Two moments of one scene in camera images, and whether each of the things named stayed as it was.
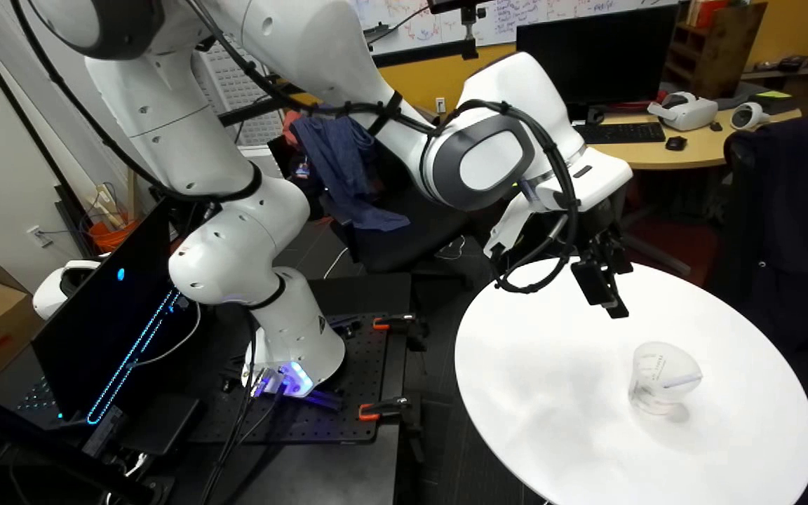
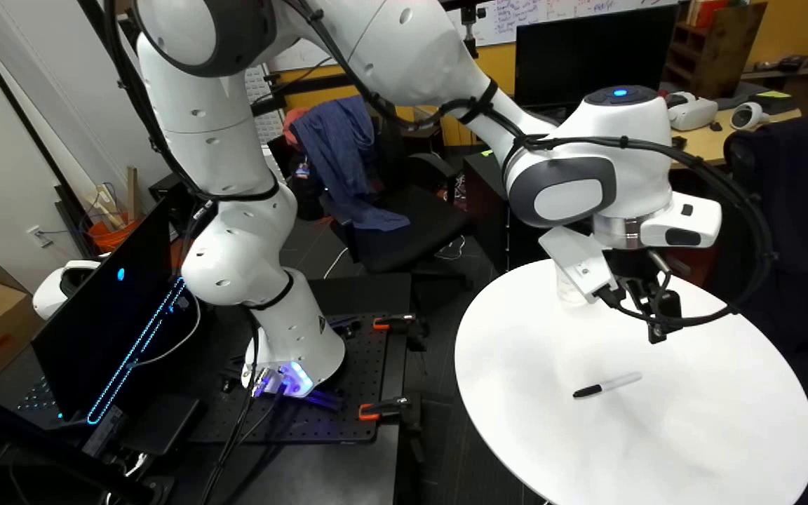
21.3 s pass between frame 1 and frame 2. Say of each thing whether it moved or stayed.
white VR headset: stayed
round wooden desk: stayed
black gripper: moved
